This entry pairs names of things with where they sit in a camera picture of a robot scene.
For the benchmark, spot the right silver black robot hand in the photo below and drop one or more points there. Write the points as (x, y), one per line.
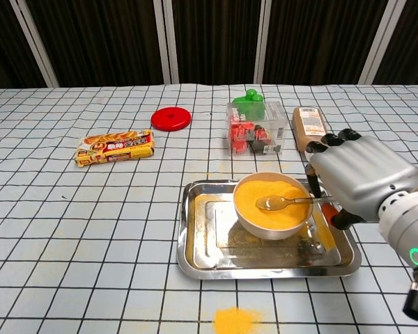
(362, 177)

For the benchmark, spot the metal spoon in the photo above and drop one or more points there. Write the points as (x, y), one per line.
(270, 202)

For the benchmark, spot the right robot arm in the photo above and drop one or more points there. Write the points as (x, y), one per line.
(407, 222)

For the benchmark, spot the white bowl of orange powder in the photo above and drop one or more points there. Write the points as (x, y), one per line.
(264, 222)

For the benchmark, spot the orange powder pile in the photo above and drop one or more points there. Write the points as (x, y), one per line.
(235, 321)

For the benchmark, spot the brown sauce bottle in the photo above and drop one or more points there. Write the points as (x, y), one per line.
(306, 125)

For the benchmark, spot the clear box with red packets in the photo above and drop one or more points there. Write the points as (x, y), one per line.
(251, 137)

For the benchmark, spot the green toy block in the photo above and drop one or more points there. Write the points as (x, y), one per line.
(249, 104)

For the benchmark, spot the rectangular steel tray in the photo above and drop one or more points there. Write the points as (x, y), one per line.
(209, 257)

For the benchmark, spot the red round lid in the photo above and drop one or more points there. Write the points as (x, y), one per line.
(170, 119)

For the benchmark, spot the yellow snack package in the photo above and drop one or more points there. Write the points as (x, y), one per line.
(115, 148)

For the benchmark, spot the checked blue tablecloth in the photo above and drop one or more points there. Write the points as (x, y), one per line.
(90, 226)

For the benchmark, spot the white partition post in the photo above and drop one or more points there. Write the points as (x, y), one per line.
(167, 41)
(35, 45)
(378, 45)
(264, 41)

